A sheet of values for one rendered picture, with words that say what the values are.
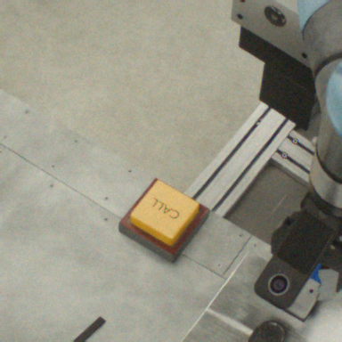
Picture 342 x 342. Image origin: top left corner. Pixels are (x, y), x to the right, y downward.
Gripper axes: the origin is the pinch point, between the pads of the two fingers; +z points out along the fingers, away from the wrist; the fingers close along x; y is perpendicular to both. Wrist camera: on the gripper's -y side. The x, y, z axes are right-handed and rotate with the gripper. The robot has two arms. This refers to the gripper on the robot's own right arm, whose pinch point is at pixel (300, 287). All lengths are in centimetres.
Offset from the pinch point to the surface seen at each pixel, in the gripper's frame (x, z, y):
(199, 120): 52, 91, 72
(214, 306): 7.6, 2.2, -6.3
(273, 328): 0.1, 2.5, -4.8
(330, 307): -4.5, 2.2, 0.9
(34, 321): 25.7, 11.2, -16.4
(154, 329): 13.4, 11.2, -8.8
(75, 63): 85, 91, 70
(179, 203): 19.8, 7.6, 5.6
